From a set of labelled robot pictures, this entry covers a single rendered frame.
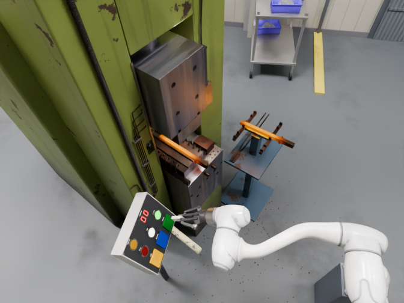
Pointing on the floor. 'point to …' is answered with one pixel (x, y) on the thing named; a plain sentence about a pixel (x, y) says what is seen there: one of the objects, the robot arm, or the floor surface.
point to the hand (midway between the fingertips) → (177, 218)
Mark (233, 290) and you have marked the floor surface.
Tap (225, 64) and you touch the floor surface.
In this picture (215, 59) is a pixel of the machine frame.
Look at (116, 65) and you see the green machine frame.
